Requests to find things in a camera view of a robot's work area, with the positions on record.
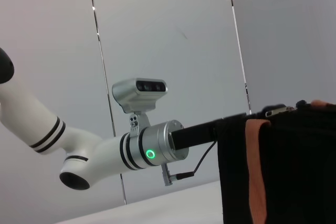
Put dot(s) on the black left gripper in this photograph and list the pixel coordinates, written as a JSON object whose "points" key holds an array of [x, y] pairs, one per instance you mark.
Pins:
{"points": [[194, 136]]}

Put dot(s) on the silver metal zipper pull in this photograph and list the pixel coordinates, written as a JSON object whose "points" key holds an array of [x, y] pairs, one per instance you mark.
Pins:
{"points": [[273, 113]]}

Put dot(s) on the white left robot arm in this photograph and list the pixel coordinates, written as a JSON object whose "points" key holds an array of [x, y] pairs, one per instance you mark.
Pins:
{"points": [[92, 150]]}

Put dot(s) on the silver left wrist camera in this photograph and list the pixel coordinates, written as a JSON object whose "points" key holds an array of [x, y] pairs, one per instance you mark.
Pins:
{"points": [[131, 93]]}

